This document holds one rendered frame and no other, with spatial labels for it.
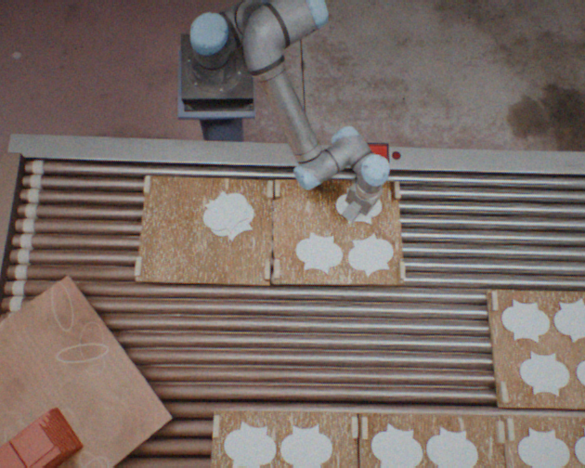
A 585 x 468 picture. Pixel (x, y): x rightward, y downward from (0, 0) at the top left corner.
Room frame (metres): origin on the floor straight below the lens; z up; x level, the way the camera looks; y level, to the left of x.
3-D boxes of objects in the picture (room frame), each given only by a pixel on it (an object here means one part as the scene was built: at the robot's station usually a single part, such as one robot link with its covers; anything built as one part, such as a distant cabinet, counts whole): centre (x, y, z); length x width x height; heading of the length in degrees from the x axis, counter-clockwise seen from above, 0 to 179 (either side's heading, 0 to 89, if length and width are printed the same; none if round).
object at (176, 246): (0.53, 0.27, 0.93); 0.41 x 0.35 x 0.02; 98
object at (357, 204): (0.67, -0.18, 1.05); 0.12 x 0.09 x 0.16; 152
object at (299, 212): (0.60, -0.14, 0.93); 0.41 x 0.35 x 0.02; 100
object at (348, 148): (0.75, -0.11, 1.20); 0.11 x 0.11 x 0.08; 44
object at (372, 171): (0.69, -0.19, 1.20); 0.09 x 0.08 x 0.11; 44
